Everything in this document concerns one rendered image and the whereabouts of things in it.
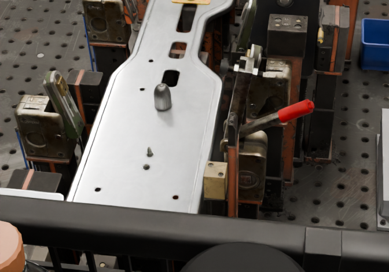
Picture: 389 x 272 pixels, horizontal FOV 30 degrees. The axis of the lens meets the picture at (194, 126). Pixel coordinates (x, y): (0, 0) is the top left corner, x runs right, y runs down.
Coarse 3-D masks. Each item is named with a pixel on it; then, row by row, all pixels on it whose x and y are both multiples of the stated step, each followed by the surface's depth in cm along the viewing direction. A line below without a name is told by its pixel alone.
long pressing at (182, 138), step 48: (144, 48) 146; (192, 48) 145; (144, 96) 135; (192, 96) 135; (96, 144) 127; (144, 144) 126; (192, 144) 126; (96, 192) 119; (144, 192) 119; (192, 192) 118
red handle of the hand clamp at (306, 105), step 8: (296, 104) 112; (304, 104) 111; (312, 104) 111; (280, 112) 113; (288, 112) 112; (296, 112) 111; (304, 112) 111; (256, 120) 116; (264, 120) 115; (272, 120) 114; (280, 120) 113; (288, 120) 113; (240, 128) 117; (248, 128) 116; (256, 128) 115; (264, 128) 115; (240, 136) 117
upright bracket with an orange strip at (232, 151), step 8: (232, 112) 103; (232, 120) 101; (232, 128) 101; (232, 136) 102; (232, 144) 103; (232, 152) 104; (232, 160) 106; (232, 168) 107; (232, 176) 108; (232, 184) 109; (232, 192) 111; (232, 200) 112; (232, 208) 113; (232, 216) 115
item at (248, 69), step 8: (224, 64) 107; (240, 64) 109; (248, 64) 107; (224, 72) 107; (240, 72) 106; (248, 72) 106; (256, 72) 108; (240, 80) 108; (248, 80) 107; (240, 88) 109; (248, 88) 108; (232, 96) 114; (240, 96) 110; (232, 104) 111; (240, 104) 111; (240, 112) 112; (240, 120) 113; (224, 136) 116
